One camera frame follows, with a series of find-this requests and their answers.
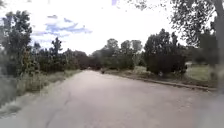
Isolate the grass verge with kerb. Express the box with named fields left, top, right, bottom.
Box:
left=101, top=63, right=224, bottom=92

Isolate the dark hedge bush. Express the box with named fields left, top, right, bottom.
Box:
left=147, top=53, right=188, bottom=76

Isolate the grass verge with weeds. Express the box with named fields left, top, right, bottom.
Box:
left=0, top=68, right=82, bottom=118

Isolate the grey asphalt path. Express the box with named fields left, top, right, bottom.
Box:
left=0, top=69, right=224, bottom=128

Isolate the row of trees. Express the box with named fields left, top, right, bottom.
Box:
left=0, top=0, right=224, bottom=78

